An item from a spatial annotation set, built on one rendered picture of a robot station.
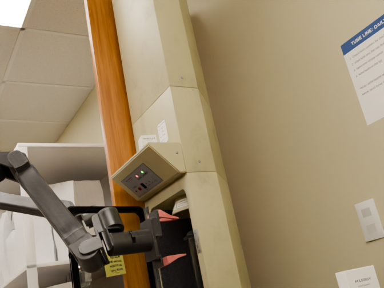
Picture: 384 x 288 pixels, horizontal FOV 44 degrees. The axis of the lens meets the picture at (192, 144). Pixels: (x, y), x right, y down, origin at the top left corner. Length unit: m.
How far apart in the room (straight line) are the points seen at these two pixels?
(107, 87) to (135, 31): 0.25
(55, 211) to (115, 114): 0.70
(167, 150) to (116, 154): 0.39
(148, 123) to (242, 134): 0.43
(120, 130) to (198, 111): 0.40
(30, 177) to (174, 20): 0.75
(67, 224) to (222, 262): 0.48
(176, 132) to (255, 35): 0.60
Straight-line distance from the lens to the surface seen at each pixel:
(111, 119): 1.85
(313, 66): 1.66
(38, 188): 1.34
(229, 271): 1.45
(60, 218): 1.26
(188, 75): 1.62
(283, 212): 1.75
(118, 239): 1.17
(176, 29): 1.71
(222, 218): 1.47
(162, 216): 1.23
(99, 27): 2.06
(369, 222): 1.50
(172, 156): 1.45
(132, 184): 1.64
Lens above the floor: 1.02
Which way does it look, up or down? 19 degrees up
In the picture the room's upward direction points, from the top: 12 degrees counter-clockwise
